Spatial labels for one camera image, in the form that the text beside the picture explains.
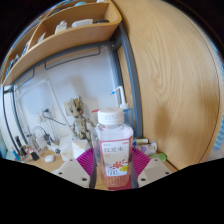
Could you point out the teal striped towel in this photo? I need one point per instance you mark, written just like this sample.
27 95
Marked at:
220 140

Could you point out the wooden shelf unit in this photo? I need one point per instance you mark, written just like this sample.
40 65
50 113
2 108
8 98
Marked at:
66 35

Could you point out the white power strip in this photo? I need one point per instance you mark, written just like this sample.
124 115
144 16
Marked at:
50 145

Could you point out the white tissue pack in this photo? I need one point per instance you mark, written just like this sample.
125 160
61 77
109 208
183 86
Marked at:
78 146

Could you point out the brown tree creature figurine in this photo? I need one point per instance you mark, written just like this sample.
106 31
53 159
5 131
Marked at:
79 115

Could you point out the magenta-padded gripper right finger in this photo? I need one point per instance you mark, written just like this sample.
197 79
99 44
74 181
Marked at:
154 170

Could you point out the clear pink-labelled drink bottle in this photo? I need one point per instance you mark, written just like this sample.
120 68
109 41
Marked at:
113 150

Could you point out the blue white-nozzle wash bottle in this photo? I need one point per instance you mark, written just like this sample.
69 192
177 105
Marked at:
127 113

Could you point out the green packet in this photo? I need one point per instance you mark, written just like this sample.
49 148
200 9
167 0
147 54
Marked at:
158 157

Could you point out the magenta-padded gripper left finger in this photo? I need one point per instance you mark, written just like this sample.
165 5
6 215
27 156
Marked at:
70 170

